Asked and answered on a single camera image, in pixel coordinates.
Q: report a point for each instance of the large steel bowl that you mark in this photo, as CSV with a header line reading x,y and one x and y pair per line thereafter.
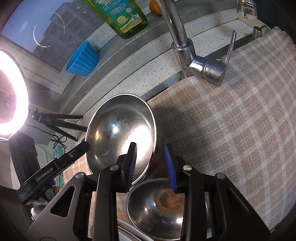
x,y
115,125

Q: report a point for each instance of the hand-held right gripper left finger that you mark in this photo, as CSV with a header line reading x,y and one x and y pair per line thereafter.
x,y
131,166

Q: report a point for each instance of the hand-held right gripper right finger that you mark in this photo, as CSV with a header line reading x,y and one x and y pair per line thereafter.
x,y
170,169

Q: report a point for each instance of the orange fruit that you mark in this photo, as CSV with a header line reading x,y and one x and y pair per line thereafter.
x,y
155,8

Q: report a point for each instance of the checked cloth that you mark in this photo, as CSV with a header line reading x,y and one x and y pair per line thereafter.
x,y
231,115

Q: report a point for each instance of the steel sink knob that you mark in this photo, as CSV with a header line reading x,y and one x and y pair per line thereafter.
x,y
257,32

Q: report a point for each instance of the chrome faucet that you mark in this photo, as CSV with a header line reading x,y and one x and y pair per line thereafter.
x,y
178,30

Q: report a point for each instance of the green dish soap bottle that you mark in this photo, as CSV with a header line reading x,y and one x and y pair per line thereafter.
x,y
124,20

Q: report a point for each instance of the small steel bowl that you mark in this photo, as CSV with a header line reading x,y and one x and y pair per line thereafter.
x,y
150,208

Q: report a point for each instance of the window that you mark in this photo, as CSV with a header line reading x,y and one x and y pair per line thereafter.
x,y
34,18

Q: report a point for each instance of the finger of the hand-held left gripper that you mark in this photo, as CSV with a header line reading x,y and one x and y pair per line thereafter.
x,y
76,150

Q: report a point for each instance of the blue ribbed cup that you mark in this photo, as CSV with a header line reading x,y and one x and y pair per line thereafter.
x,y
83,60

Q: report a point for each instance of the black tripod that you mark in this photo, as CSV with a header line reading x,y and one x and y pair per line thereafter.
x,y
57,115

